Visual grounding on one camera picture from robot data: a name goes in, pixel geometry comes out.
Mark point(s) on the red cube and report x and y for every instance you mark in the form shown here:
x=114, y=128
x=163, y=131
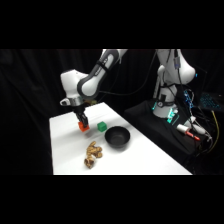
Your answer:
x=83, y=127

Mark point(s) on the white cylinder with red tip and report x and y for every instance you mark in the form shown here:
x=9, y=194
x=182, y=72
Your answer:
x=187, y=130

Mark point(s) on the black curtain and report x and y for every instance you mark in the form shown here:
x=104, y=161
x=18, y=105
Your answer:
x=30, y=106

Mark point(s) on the green cube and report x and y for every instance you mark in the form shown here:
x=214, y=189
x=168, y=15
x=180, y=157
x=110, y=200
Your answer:
x=102, y=126

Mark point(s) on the black bowl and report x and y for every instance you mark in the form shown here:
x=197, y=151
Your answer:
x=117, y=137

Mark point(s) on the brown plush toy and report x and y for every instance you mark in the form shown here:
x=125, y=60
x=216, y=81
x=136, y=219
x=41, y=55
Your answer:
x=93, y=154

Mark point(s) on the black robot stand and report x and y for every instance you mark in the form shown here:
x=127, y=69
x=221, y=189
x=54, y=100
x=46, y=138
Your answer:
x=150, y=123

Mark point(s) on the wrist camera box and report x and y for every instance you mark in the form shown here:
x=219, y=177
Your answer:
x=92, y=102

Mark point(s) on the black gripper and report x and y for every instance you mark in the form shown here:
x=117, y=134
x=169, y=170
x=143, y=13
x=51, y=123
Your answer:
x=80, y=109

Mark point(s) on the blue lit keyboard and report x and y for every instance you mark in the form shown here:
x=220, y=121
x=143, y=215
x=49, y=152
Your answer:
x=211, y=101

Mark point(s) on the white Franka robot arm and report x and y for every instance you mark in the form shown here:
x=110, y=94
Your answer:
x=71, y=83

